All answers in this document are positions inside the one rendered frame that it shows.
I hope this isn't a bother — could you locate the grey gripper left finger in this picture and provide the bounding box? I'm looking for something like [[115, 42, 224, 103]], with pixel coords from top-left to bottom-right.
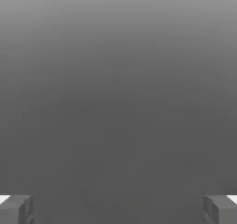
[[0, 194, 35, 224]]

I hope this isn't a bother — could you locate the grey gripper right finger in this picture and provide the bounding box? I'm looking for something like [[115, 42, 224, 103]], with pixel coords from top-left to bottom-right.
[[202, 194, 237, 224]]

